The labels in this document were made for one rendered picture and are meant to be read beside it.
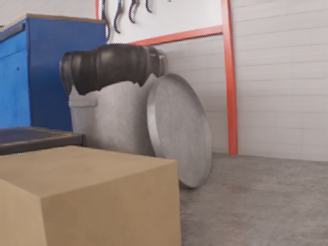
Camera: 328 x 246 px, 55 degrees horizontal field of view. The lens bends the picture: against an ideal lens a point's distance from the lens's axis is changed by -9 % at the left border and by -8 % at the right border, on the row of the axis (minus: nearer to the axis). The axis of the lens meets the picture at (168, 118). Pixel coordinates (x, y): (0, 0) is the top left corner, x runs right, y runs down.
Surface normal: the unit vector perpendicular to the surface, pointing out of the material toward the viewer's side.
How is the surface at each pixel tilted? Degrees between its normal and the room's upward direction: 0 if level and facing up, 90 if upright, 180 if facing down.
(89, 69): 90
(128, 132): 93
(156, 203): 90
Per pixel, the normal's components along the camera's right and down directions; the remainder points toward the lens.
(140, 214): 0.74, 0.02
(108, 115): 0.00, 0.14
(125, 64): 0.36, 0.08
